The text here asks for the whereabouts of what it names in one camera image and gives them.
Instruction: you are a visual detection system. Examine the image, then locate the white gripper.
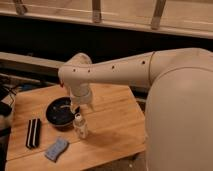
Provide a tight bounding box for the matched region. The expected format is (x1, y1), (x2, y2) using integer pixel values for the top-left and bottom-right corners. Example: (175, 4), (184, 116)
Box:
(69, 83), (94, 114)

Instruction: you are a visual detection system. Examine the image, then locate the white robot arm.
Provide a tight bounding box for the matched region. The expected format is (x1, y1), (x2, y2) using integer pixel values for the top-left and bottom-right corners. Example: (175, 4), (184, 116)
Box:
(58, 48), (213, 171)

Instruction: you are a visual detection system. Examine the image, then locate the black round bowl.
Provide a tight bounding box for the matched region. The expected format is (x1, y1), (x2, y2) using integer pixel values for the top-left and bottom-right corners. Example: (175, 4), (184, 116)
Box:
(46, 97), (80, 130)

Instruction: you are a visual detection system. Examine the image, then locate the wooden railing shelf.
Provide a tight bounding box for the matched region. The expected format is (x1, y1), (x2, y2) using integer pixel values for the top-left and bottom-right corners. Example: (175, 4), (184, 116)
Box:
(0, 0), (213, 40)

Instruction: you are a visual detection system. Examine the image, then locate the black white striped block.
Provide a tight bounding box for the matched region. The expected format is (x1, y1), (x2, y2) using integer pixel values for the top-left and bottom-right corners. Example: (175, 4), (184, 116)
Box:
(25, 118), (41, 149)

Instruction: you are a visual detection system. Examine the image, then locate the blue sponge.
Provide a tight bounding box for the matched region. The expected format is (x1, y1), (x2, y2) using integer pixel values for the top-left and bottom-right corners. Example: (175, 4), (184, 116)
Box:
(45, 137), (69, 162)

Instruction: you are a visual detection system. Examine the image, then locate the small clear plastic bottle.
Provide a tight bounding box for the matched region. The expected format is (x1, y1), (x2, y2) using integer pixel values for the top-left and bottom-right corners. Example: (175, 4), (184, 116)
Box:
(73, 113), (88, 139)

